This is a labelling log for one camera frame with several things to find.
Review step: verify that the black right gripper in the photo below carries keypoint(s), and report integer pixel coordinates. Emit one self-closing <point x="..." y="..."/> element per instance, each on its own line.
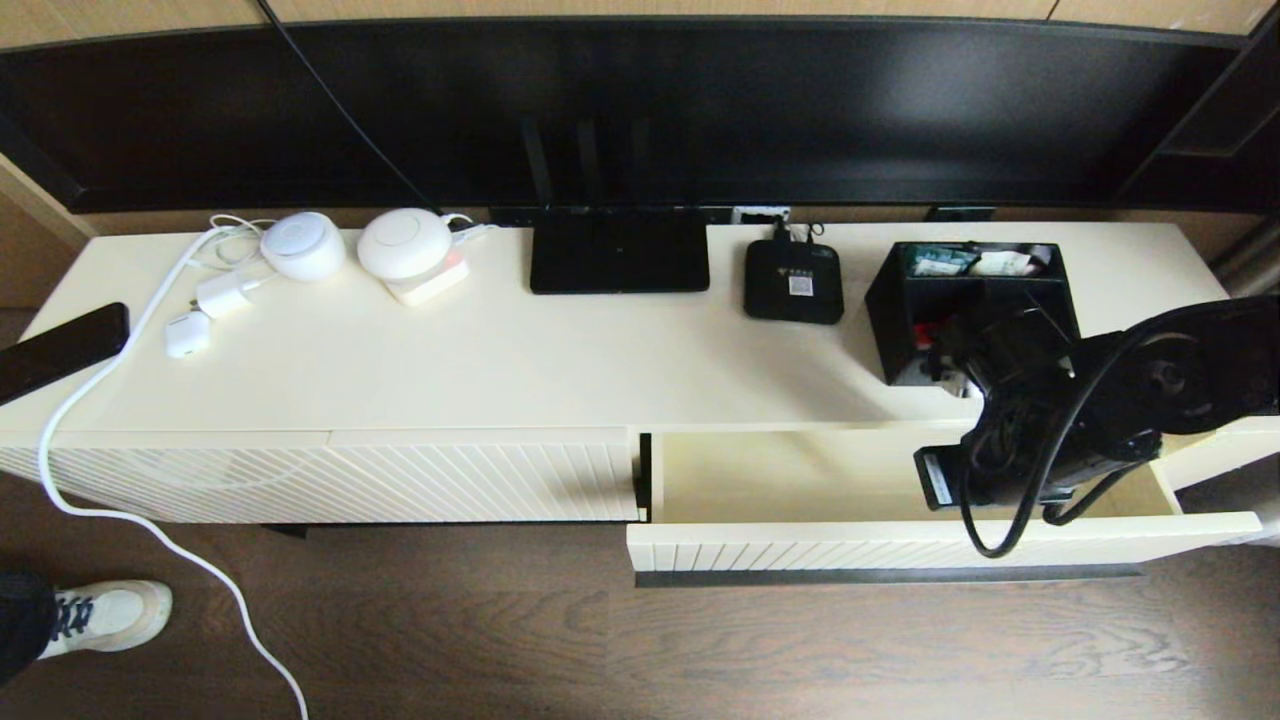
<point x="1020" y="440"/>

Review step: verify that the red green small packet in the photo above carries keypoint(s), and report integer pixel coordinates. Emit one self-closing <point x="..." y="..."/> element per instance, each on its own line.
<point x="924" y="335"/>

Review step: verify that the black organizer box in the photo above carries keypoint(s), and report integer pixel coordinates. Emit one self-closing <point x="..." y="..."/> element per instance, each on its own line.
<point x="900" y="330"/>

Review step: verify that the white paper packet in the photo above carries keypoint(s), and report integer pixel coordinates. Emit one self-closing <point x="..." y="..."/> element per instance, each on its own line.
<point x="1005" y="263"/>

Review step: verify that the teal printed packet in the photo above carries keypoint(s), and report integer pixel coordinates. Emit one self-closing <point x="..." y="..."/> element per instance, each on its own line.
<point x="940" y="262"/>

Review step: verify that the cream ribbed drawer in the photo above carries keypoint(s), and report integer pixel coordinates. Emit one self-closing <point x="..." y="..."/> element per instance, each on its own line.
<point x="800" y="480"/>

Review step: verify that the cream tv cabinet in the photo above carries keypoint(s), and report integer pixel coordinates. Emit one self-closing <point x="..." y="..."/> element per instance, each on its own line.
<point x="500" y="370"/>

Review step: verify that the black television foot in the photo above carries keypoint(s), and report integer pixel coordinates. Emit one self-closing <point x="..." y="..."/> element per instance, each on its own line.
<point x="960" y="213"/>

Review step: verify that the black set-top box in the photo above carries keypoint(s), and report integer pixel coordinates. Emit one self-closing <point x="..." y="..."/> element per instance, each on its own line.
<point x="790" y="305"/>

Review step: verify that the black side shelf unit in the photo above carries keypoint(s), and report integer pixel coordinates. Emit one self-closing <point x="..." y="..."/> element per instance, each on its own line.
<point x="1210" y="130"/>

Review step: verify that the black television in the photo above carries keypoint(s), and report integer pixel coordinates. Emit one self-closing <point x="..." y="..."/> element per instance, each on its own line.
<point x="800" y="100"/>

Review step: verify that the black router with antennas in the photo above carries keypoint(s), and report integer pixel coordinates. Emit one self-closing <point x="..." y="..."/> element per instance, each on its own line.
<point x="620" y="260"/>

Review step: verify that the white pink square base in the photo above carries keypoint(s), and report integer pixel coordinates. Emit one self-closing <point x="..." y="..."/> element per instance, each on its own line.
<point x="435" y="288"/>

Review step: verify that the white dome device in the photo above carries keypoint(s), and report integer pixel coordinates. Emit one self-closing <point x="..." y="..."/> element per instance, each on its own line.
<point x="403" y="243"/>

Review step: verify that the white round speaker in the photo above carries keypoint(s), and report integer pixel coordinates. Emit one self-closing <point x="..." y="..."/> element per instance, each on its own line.
<point x="303" y="245"/>

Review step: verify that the white charger plug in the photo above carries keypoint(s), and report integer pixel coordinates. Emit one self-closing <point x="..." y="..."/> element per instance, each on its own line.
<point x="222" y="297"/>

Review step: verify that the white sneaker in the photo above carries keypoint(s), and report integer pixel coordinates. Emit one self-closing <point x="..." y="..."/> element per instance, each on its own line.
<point x="110" y="615"/>

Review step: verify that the black smartphone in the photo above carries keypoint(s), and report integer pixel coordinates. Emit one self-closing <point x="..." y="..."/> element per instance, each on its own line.
<point x="60" y="350"/>

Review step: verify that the dark trouser leg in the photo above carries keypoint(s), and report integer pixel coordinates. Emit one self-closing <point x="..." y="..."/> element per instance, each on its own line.
<point x="20" y="625"/>

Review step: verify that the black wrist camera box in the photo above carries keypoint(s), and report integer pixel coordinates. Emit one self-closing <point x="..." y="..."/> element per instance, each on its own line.
<point x="945" y="480"/>

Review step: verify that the white wall socket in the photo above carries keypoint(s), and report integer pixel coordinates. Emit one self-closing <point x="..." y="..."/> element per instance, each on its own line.
<point x="760" y="214"/>

